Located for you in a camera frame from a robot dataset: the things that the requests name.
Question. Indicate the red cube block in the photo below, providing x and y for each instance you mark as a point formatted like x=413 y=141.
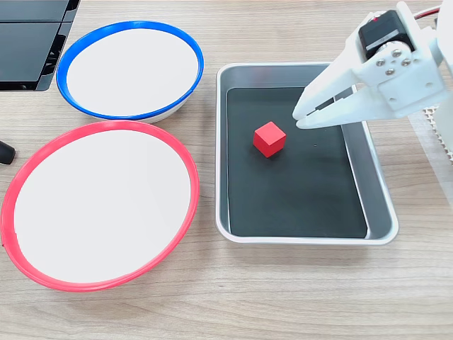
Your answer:
x=269 y=140

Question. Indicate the silver metal tray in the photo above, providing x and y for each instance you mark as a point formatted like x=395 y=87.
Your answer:
x=380 y=209

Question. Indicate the black tray liner mat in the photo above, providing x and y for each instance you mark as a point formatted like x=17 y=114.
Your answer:
x=297 y=195

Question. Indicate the white dish with blue rim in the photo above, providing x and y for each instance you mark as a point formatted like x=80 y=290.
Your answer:
x=132 y=71

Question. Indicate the white dish with red rim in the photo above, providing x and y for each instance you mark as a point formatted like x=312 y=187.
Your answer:
x=102 y=209

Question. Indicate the white mesh grid mat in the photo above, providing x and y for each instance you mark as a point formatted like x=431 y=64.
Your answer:
x=430 y=118

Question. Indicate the black glossy panel device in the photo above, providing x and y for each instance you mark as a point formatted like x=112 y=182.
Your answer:
x=24 y=46

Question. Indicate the black rounded foot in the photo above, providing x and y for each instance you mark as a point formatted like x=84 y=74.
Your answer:
x=6 y=152

